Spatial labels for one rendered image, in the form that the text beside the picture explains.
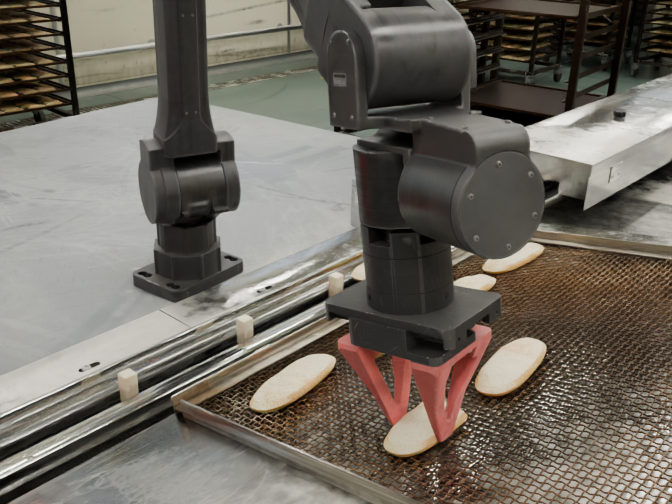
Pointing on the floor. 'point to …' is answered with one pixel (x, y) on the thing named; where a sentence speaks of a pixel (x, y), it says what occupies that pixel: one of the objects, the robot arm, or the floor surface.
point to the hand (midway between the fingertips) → (420, 419)
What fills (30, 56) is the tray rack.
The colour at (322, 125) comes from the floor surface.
